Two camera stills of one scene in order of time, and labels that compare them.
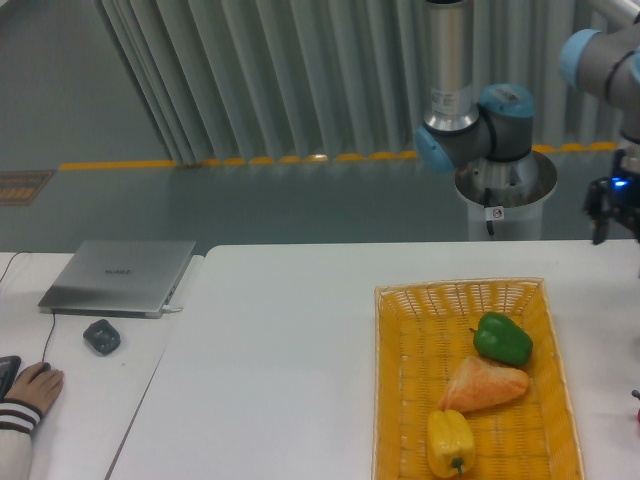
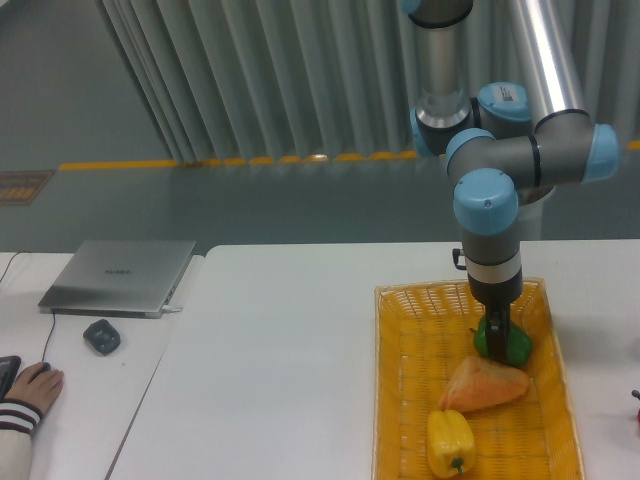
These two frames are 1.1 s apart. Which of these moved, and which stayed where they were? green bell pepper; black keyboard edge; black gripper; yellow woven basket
Moved: black gripper
Stayed: black keyboard edge; green bell pepper; yellow woven basket
